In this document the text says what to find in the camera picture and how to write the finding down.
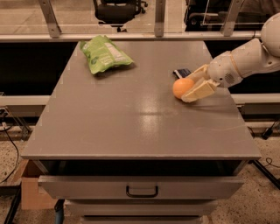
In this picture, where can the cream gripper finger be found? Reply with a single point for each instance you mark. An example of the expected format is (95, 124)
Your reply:
(201, 90)
(200, 73)

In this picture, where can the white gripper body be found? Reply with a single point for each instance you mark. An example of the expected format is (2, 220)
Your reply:
(222, 71)

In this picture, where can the orange fruit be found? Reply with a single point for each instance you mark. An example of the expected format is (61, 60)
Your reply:
(181, 86)

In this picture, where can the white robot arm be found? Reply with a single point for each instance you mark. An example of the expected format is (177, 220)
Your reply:
(258, 56)

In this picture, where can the green rice chip bag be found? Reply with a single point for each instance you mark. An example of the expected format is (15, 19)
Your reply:
(102, 54)

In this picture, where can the dark blue snack bar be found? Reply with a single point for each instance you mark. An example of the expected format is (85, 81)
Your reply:
(181, 73)

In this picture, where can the black office chair right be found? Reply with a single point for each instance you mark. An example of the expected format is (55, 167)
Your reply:
(209, 15)

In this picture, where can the black office chair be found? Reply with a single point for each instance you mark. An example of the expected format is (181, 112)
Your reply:
(117, 13)
(209, 15)

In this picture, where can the grey cabinet drawer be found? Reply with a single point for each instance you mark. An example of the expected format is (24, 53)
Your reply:
(114, 187)
(140, 207)

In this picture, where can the grey cabinet top drawer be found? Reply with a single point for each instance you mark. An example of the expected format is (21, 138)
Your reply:
(114, 187)

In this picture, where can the cardboard box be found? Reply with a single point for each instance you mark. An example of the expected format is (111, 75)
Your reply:
(33, 197)

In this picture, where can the black drawer handle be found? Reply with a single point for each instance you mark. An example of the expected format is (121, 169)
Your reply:
(142, 193)

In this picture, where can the metal window railing frame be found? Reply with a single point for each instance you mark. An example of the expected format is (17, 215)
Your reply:
(74, 20)

